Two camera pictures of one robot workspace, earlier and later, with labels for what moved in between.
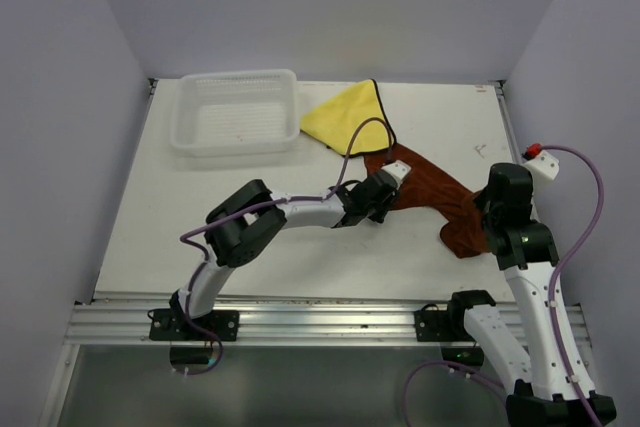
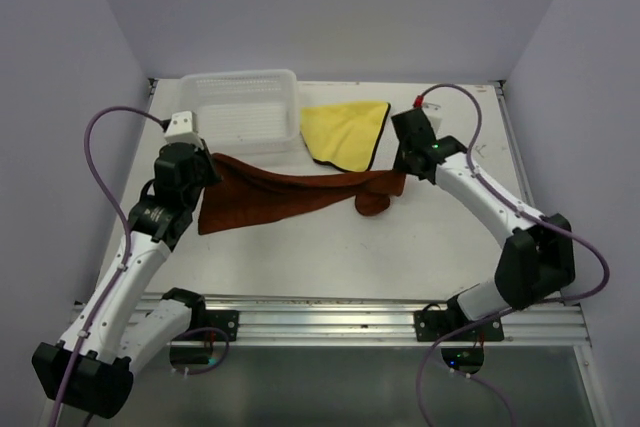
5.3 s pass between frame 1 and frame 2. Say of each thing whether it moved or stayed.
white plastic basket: stayed
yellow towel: moved
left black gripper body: moved
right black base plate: stayed
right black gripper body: moved
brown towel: moved
